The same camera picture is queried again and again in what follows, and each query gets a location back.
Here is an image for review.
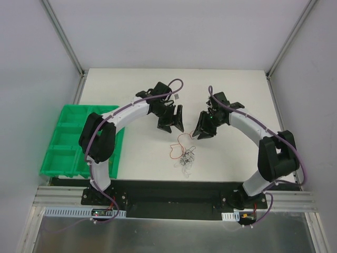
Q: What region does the white slotted cable duct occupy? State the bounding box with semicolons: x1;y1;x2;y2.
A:
44;207;126;219
221;211;240;222

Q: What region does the green plastic compartment tray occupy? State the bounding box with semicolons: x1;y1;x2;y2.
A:
39;104;118;179

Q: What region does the aluminium frame post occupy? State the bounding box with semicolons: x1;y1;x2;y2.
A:
40;0;87;77
265;0;319;80

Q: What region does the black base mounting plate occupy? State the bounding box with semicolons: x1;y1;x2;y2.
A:
81;179;272;219

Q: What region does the red thin wire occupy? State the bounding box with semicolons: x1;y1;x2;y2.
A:
169;133;194;159

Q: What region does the aluminium extrusion rail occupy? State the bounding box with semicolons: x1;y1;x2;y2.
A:
33;186;318;212

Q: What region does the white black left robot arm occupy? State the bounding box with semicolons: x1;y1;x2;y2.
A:
78;79;184;205

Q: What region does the white slotted cable duct right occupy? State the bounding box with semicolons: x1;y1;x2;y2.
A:
221;211;240;222

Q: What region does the white slotted cable duct left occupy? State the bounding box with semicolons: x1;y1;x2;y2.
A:
44;207;126;219

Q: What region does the aluminium frame post left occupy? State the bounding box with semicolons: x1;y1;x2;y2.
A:
40;0;87;77

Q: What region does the multicolour wire bundle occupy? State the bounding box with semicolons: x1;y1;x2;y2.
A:
173;145;197;178

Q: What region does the aluminium frame post right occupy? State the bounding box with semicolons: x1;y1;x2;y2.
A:
265;0;319;80

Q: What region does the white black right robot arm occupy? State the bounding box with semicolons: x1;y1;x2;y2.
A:
192;92;300;208

